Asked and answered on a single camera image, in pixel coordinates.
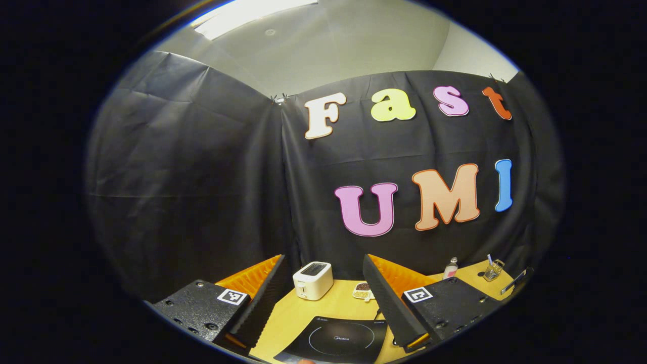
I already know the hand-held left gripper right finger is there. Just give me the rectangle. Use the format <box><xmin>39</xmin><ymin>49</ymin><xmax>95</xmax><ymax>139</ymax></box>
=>
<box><xmin>363</xmin><ymin>254</ymin><xmax>501</xmax><ymax>353</ymax></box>

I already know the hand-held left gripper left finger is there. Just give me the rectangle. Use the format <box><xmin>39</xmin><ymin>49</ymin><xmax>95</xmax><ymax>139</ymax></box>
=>
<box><xmin>152</xmin><ymin>254</ymin><xmax>287</xmax><ymax>350</ymax></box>

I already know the black induction cooktop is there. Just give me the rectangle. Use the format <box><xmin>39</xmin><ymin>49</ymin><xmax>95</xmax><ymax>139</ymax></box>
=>
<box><xmin>273</xmin><ymin>316</ymin><xmax>388</xmax><ymax>364</ymax></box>

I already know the white divided plate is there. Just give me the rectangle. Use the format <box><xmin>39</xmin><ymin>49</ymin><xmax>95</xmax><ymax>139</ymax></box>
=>
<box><xmin>352</xmin><ymin>282</ymin><xmax>376</xmax><ymax>302</ymax></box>

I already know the white toaster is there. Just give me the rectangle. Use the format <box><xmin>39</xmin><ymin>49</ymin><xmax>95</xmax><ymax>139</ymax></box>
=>
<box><xmin>293</xmin><ymin>261</ymin><xmax>334</xmax><ymax>301</ymax></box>

